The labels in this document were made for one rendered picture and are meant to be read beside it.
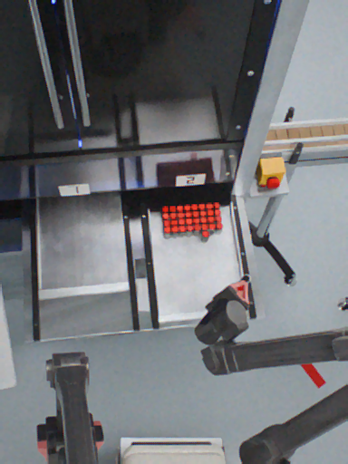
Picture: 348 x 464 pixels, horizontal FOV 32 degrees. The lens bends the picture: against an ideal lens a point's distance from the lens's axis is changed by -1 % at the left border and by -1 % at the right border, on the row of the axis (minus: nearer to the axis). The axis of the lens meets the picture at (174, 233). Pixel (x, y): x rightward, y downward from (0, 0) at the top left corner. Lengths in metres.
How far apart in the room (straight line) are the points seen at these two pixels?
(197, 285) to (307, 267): 1.12
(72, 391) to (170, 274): 0.74
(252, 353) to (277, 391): 1.40
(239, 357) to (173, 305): 0.53
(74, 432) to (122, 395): 1.54
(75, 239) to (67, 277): 0.12
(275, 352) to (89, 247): 0.81
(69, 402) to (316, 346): 0.47
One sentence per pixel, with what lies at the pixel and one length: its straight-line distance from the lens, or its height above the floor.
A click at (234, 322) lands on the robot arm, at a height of 1.35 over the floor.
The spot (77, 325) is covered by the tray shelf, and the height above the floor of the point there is 0.88.
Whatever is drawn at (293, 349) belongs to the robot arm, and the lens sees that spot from 1.24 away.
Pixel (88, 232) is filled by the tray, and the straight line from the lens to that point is 1.91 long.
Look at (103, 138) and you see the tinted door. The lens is 1.61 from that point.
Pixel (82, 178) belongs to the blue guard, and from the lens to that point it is 1.76.
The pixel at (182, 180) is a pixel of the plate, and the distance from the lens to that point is 1.82.
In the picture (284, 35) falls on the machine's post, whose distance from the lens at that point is 1.37.
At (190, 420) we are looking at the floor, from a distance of 2.64.
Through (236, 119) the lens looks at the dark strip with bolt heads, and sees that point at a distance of 1.59.
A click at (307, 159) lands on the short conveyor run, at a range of 2.08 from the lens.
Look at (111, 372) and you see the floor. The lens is 2.67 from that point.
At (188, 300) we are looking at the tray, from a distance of 1.83.
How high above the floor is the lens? 2.62
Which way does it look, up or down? 66 degrees down
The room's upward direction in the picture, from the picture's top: 5 degrees clockwise
